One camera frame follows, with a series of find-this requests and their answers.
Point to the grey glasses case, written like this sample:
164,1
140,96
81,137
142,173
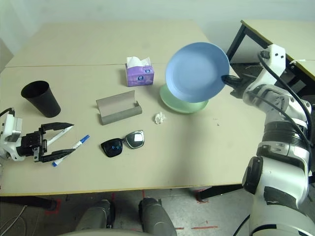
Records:
118,116

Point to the beige side table black legs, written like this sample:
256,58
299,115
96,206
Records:
295,34

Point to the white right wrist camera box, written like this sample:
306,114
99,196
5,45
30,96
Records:
275,57

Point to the grey left robot leg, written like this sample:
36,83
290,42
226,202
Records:
96,216

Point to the blue plastic plate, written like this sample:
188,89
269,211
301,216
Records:
194,73

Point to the grey robot leg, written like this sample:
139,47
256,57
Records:
96,216
155,216

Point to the white tag on side table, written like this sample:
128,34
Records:
297,61

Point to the black table frame beam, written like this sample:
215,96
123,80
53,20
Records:
24,201
221,193

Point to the green plastic plate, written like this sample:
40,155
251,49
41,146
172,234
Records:
182,107

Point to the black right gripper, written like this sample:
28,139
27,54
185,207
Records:
238,90

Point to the beige robot torso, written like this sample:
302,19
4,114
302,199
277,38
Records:
103,233

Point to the white paper ball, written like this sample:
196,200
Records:
160,118

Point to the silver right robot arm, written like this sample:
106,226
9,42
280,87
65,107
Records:
283,159

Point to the grey right robot leg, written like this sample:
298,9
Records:
155,216

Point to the purple tissue box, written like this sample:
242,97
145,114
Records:
140,77

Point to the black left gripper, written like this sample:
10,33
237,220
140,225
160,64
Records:
30,145

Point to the black sunglasses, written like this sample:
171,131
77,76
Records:
110,147

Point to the black plastic cup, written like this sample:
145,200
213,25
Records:
44,103

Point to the white plastic floor scrap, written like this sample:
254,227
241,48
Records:
251,67

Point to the white marker blue cap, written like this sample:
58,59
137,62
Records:
81,140

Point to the white marker black tip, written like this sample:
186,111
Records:
60,134

